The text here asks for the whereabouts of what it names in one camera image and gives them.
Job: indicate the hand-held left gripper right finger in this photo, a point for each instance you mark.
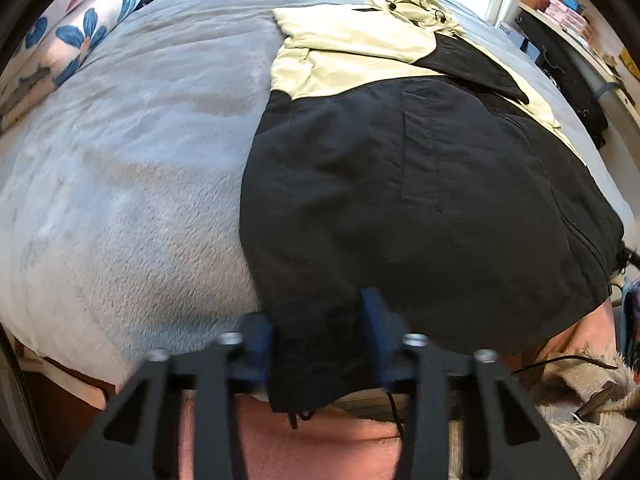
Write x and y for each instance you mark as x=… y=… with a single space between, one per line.
x=376 y=327

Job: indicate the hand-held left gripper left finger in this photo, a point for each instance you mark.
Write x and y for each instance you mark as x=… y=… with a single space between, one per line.
x=257 y=350

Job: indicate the cream and black hooded jacket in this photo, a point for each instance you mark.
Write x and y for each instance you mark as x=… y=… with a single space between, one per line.
x=400 y=170

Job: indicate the pink bed sheet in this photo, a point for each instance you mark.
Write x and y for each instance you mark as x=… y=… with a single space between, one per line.
x=325 y=445

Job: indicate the grey plush blanket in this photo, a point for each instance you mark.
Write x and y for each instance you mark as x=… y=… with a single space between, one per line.
x=125 y=160

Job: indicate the purple patterned cloth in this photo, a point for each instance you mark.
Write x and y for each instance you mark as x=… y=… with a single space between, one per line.
x=631 y=320

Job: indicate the white cardboard box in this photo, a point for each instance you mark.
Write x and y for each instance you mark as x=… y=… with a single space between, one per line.
x=507 y=29

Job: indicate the black bag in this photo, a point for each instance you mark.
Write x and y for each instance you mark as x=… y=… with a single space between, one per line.
x=560 y=55

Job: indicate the stack of pink boxes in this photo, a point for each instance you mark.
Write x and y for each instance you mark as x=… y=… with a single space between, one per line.
x=570 y=22

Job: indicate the folded blue floral quilt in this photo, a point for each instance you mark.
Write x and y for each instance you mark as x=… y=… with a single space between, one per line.
x=75 y=35

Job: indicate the yellow object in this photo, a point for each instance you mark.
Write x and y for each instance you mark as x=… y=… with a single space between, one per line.
x=631 y=67

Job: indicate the blue box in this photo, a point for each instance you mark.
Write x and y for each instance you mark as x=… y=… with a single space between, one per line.
x=572 y=3

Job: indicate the wooden bed frame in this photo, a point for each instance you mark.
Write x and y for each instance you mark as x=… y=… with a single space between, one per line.
x=65 y=410

